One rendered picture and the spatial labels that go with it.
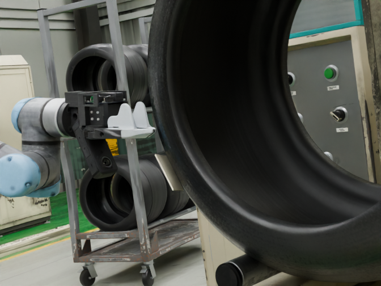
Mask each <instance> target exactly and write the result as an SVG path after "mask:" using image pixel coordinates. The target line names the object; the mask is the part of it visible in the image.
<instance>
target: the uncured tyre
mask: <svg viewBox="0 0 381 286"><path fill-rule="evenodd" d="M300 2H301V0H156V2H155V6H154V11H153V15H152V19H151V25H150V33H149V44H148V54H147V71H148V82H149V93H150V100H151V106H152V110H153V115H154V120H155V123H156V128H157V130H158V133H159V137H160V140H161V142H162V145H163V148H164V151H165V152H166V155H167V157H168V160H169V162H170V164H171V166H172V168H173V170H174V172H175V173H176V175H177V177H178V179H179V181H180V183H181V184H182V186H183V187H184V189H185V191H186V192H187V194H188V196H189V197H190V198H191V200H192V201H193V203H194V204H195V206H196V207H197V208H198V209H199V211H200V212H201V213H202V214H203V215H204V217H205V218H206V219H207V220H208V221H209V222H210V223H211V224H212V225H213V226H214V227H215V228H216V229H217V230H218V231H219V232H220V233H221V234H222V235H223V236H224V237H225V238H226V239H227V240H229V241H230V242H231V243H232V244H233V245H235V246H236V247H237V248H239V249H240V250H241V251H243V252H244V253H246V254H247V255H249V256H251V257H252V258H254V259H256V260H258V261H259V262H261V263H263V264H265V265H267V266H269V267H271V268H274V269H276V270H278V271H281V272H284V273H286V274H289V275H293V276H296V277H301V278H304V279H308V280H315V281H323V282H331V283H361V282H370V281H378V280H381V184H377V183H373V182H370V181H368V180H364V179H362V178H360V177H357V176H355V175H353V174H351V173H350V172H348V171H346V170H344V169H343V168H342V167H340V166H339V165H337V164H336V163H335V162H333V161H332V160H331V159H330V158H329V157H328V156H327V155H325V154H324V153H323V151H322V150H321V149H320V148H319V147H318V146H317V145H316V144H315V142H314V141H313V139H312V138H311V137H310V135H309V134H308V132H307V131H306V129H305V127H304V126H303V124H302V122H301V120H300V118H299V115H298V113H297V111H296V108H295V105H294V102H293V99H292V96H291V91H290V86H289V79H288V73H287V49H288V43H289V36H290V31H291V27H292V24H293V20H294V17H295V14H296V12H297V9H298V7H299V5H300Z"/></svg>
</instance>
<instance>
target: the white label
mask: <svg viewBox="0 0 381 286"><path fill-rule="evenodd" d="M155 157H156V159H157V161H158V163H159V165H160V167H161V169H162V171H163V172H164V174H165V176H166V178H167V180H168V182H169V184H170V186H171V188H172V190H173V191H183V190H184V189H183V187H182V185H181V183H180V181H179V179H178V177H177V176H176V174H175V172H174V170H173V168H172V166H171V164H170V162H169V160H168V158H167V156H166V155H159V154H155Z"/></svg>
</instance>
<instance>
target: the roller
mask: <svg viewBox="0 0 381 286"><path fill-rule="evenodd" d="M279 273H281V271H278V270H276V269H274V268H271V267H269V266H267V265H265V264H263V263H261V262H259V261H258V260H256V259H254V258H252V257H251V256H249V255H247V254H244V255H241V256H239V257H237V258H234V259H232V260H229V261H227V262H224V263H222V264H220V265H219V266H218V267H217V269H216V272H215V279H216V282H217V284H218V286H253V285H255V284H257V283H259V282H261V281H263V280H266V279H268V278H270V277H272V276H274V275H276V274H279Z"/></svg>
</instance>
